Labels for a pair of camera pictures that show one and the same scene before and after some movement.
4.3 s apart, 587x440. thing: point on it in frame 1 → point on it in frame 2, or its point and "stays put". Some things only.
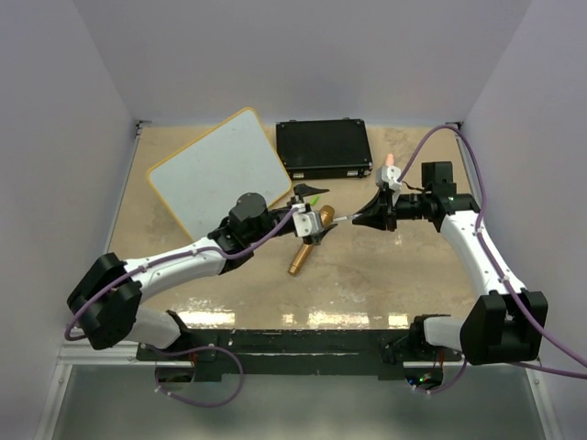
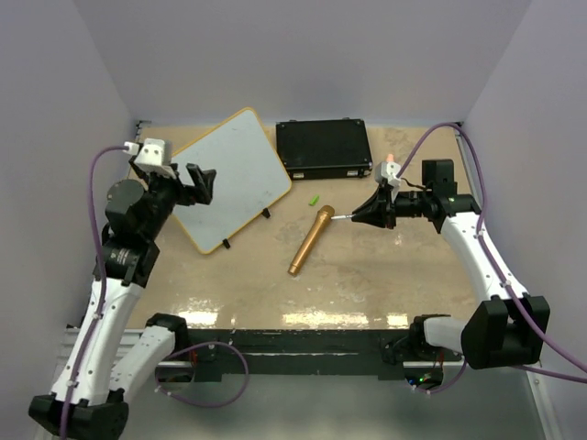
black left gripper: [303, 192] → [202, 180]
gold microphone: [327, 213] stays put
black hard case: [325, 148] stays put
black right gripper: [380, 213] stays put
